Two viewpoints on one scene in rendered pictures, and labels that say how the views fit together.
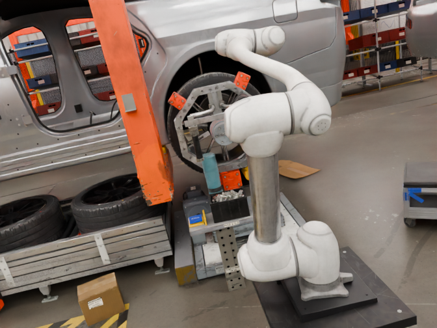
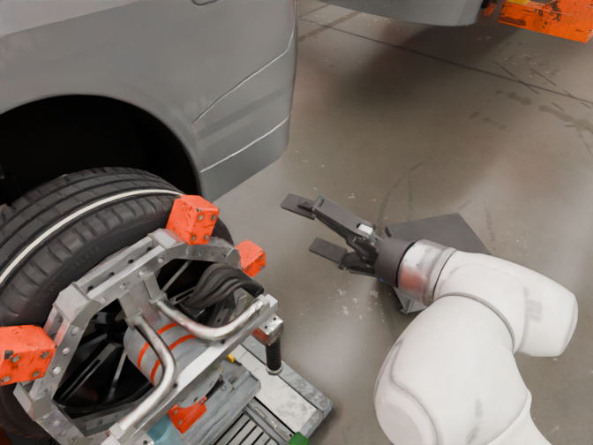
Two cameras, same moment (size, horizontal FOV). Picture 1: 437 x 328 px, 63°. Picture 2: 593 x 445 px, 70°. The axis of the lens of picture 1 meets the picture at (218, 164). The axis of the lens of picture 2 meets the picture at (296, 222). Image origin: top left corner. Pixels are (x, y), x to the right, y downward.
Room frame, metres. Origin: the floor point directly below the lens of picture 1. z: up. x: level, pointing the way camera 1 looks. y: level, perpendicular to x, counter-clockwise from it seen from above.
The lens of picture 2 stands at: (1.55, 0.09, 1.76)
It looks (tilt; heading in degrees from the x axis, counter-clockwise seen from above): 44 degrees down; 314
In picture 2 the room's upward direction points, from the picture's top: straight up
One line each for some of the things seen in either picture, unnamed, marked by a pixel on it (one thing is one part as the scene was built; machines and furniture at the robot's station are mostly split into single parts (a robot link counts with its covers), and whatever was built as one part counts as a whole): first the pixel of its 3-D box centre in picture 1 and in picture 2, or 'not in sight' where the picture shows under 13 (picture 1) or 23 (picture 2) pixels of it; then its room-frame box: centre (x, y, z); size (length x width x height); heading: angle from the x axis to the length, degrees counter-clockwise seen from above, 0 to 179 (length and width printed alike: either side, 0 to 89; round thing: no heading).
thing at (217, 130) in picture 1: (222, 131); (171, 355); (2.11, -0.06, 0.85); 0.21 x 0.14 x 0.14; 3
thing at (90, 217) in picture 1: (120, 203); not in sight; (2.49, 0.77, 0.39); 0.66 x 0.66 x 0.24
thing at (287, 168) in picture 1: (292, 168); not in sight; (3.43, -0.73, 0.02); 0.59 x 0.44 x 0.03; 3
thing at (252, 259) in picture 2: not in sight; (245, 261); (2.20, -0.37, 0.85); 0.09 x 0.08 x 0.07; 93
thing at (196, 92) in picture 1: (220, 128); (153, 337); (2.18, -0.06, 0.85); 0.54 x 0.07 x 0.54; 93
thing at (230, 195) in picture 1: (228, 204); not in sight; (1.80, -0.01, 0.51); 0.20 x 0.14 x 0.13; 90
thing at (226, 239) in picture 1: (229, 254); not in sight; (1.79, 0.05, 0.21); 0.10 x 0.10 x 0.42; 3
